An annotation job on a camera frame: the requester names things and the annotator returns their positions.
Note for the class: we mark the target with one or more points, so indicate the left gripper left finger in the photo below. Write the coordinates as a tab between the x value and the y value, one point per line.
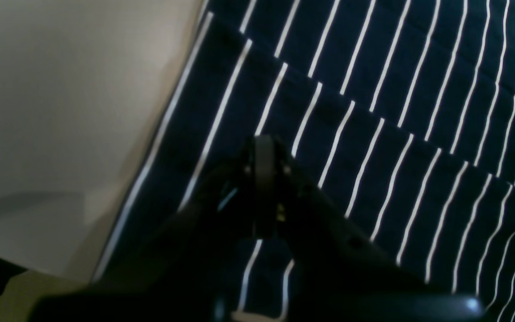
183	273

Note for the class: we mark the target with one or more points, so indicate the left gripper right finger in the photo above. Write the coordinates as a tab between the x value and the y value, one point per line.
345	277

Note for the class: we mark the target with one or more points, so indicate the navy white striped t-shirt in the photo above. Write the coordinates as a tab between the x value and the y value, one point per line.
402	112

